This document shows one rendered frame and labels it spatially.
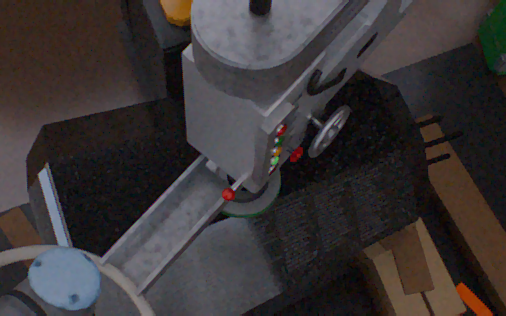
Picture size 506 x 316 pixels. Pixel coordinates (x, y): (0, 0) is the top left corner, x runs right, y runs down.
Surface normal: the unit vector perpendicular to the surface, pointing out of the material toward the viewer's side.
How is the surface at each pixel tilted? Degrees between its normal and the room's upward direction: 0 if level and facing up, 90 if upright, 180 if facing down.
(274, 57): 0
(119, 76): 0
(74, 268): 28
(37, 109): 0
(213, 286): 45
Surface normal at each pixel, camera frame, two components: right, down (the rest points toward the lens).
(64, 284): 0.34, -0.67
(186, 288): 0.32, 0.32
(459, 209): 0.05, -0.40
